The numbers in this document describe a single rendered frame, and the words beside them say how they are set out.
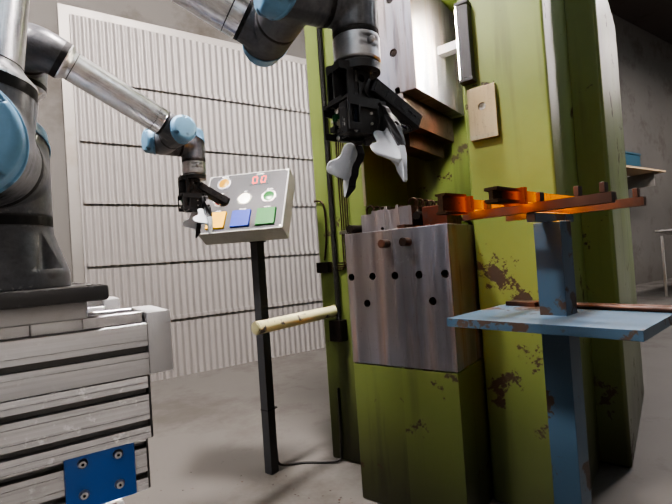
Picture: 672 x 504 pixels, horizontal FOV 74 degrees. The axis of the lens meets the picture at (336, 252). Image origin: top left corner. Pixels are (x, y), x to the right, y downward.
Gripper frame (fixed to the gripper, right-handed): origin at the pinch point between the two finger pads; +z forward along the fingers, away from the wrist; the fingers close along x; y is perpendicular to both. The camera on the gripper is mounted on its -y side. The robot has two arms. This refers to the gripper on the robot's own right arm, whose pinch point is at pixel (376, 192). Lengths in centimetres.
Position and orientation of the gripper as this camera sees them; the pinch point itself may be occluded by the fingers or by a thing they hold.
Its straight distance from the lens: 72.7
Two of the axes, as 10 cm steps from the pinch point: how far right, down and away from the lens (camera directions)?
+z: 0.7, 10.0, -0.2
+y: -8.3, 0.5, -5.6
